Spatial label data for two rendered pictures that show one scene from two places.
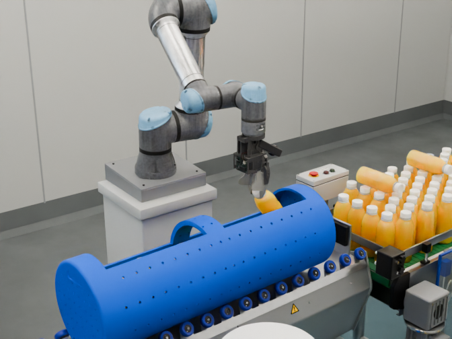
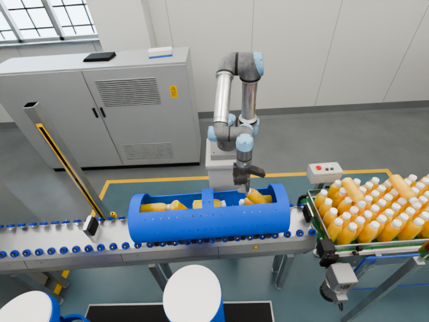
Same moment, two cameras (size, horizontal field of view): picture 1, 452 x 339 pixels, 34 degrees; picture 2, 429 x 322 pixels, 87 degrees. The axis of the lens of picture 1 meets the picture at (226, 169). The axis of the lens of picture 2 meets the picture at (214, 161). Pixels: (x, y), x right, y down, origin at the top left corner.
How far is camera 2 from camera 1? 1.54 m
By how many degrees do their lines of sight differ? 39
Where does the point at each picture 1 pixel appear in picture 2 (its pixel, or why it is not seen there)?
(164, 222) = (220, 172)
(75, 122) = (267, 80)
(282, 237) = (248, 222)
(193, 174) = not seen: hidden behind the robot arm
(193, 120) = not seen: hidden behind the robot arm
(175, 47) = (218, 94)
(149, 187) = (215, 155)
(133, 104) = (295, 75)
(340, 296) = (289, 247)
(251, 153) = (240, 174)
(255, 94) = (241, 146)
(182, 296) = (176, 235)
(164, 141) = not seen: hidden behind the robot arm
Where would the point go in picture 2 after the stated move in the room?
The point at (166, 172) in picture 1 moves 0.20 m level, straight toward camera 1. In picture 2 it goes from (227, 149) to (212, 167)
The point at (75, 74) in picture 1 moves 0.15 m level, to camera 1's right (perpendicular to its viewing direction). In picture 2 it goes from (270, 59) to (280, 61)
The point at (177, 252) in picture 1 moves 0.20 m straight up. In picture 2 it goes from (179, 214) to (172, 190)
